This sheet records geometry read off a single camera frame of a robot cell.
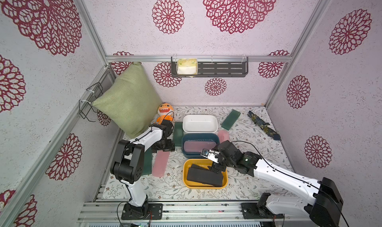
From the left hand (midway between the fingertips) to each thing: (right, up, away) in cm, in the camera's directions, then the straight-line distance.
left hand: (164, 150), depth 92 cm
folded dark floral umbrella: (+69, +15, +14) cm, 72 cm away
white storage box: (+23, +17, +17) cm, 33 cm away
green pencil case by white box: (+8, +10, +11) cm, 16 cm away
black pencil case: (+22, -9, -5) cm, 24 cm away
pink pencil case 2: (+39, +9, +10) cm, 41 cm away
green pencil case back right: (+47, +20, +21) cm, 55 cm away
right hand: (+27, +1, -13) cm, 30 cm away
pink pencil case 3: (+21, +1, +7) cm, 22 cm away
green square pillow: (-19, +30, -5) cm, 36 cm away
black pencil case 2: (+24, -12, -12) cm, 29 cm away
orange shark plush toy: (-2, +25, +17) cm, 31 cm away
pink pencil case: (-3, -7, -2) cm, 8 cm away
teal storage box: (+21, +8, +7) cm, 24 cm away
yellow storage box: (+23, -1, -24) cm, 33 cm away
